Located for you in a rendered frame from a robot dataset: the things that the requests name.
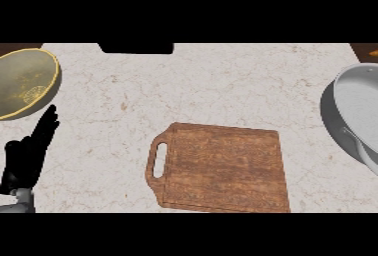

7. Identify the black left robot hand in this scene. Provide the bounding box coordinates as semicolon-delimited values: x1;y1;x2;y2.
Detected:
0;104;62;196

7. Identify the brown wooden cutting board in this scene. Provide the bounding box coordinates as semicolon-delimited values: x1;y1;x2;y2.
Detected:
144;121;293;214

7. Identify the yellow rimmed olive bowl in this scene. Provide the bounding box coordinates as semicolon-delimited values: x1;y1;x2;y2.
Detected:
0;47;62;122

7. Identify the black appliance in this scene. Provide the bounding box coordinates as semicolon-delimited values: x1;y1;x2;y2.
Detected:
98;42;176;55

